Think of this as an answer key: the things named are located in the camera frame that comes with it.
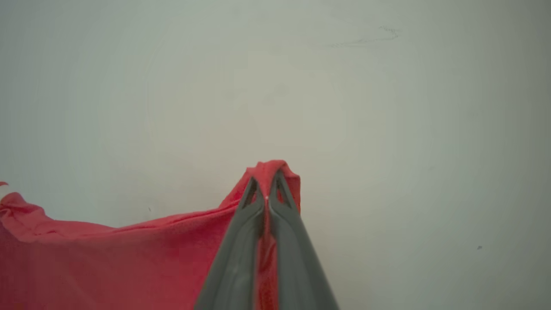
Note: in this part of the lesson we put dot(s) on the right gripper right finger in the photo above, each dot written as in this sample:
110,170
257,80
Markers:
297,267

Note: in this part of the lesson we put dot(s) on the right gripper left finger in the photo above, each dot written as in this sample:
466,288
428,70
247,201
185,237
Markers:
234,262

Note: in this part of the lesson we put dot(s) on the red and white garment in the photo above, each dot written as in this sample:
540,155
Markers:
129,262

